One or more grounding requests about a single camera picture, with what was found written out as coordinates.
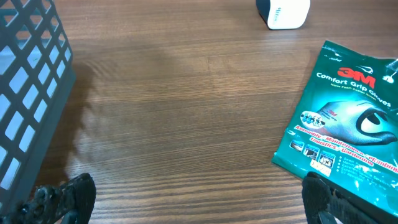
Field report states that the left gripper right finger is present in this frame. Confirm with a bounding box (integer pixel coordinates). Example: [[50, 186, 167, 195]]
[[302, 172, 386, 224]]

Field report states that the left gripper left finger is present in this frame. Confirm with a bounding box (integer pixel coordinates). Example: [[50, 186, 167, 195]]
[[1, 173, 96, 224]]

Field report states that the green 3M gloves package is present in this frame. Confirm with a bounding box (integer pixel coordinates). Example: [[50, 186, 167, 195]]
[[272, 41, 397, 215]]

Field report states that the white barcode scanner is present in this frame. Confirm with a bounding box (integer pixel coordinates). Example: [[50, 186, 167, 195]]
[[256, 0, 311, 30]]

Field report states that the grey plastic mesh basket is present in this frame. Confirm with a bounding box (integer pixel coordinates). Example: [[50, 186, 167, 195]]
[[1, 0, 76, 214]]

